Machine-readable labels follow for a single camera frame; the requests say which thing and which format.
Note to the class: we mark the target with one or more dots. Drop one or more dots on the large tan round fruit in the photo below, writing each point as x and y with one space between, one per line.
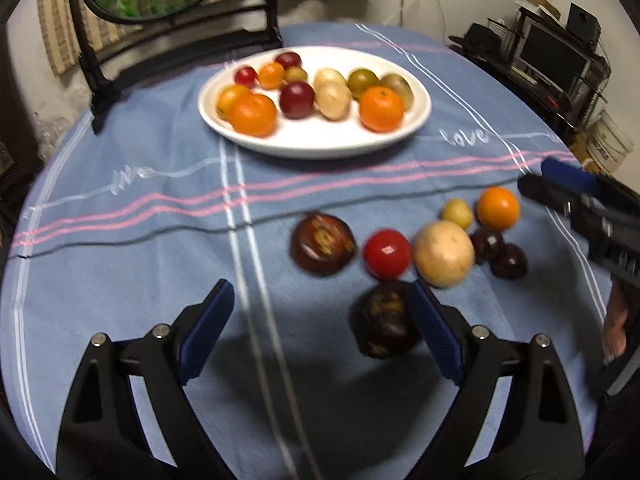
443 253

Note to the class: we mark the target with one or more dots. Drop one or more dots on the small red cherry tomato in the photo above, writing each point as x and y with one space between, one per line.
245 76

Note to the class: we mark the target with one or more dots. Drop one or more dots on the small dark plum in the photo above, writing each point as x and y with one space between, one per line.
487 244

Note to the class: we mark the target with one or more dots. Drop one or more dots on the person's right hand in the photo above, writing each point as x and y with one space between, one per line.
613 336

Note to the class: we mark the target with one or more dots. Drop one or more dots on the large orange at left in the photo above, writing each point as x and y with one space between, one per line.
253 115

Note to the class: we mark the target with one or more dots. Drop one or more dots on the black speaker box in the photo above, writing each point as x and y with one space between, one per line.
583 25

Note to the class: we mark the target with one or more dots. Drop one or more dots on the large orange mandarin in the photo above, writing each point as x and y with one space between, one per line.
381 109

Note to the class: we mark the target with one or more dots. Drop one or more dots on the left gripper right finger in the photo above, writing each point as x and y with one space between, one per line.
539 434

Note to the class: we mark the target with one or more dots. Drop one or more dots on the white oval plate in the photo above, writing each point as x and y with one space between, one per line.
316 137

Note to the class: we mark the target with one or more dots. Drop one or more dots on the black wooden chair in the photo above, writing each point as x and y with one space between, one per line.
177 43

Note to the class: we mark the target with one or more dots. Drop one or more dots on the brown kiwi-like fruit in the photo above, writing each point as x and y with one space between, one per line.
399 85

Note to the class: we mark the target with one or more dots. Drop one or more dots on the orange fruit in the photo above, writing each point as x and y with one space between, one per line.
227 97
498 209

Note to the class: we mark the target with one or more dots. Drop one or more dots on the blue striped tablecloth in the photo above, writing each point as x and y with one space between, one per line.
128 226

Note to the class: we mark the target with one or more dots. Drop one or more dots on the dark red plum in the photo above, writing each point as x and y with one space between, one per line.
510 264
289 59

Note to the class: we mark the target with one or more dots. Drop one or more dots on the pale yellow round fruit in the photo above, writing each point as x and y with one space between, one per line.
328 75

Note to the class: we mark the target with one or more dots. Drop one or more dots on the pale potato-like fruit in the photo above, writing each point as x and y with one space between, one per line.
333 100

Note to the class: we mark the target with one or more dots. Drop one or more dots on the small yellow fruit on cloth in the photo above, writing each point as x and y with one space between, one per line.
458 211

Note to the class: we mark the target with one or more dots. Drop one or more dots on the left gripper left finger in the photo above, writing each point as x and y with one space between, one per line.
101 434

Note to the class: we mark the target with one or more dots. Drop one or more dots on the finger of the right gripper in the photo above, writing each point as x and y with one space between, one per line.
568 195
570 174

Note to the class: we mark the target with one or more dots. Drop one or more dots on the small yellow-brown fruit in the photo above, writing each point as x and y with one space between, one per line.
295 74

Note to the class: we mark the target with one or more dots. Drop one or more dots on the red plum on plate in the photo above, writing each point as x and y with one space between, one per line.
296 100

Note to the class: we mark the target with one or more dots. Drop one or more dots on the black metal shelf rack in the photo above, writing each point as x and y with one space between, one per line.
555 74

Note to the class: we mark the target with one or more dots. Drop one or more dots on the dark brown passion fruit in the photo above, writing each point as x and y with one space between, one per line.
322 244

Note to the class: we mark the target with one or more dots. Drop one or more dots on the white plastic bucket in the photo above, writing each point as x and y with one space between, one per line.
607 146

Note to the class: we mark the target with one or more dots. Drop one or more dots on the small orange tomato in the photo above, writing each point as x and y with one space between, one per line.
271 76

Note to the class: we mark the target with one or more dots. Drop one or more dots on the red tomato on cloth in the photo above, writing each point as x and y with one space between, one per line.
387 254

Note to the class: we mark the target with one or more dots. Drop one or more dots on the green-yellow round fruit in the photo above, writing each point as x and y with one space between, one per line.
360 80

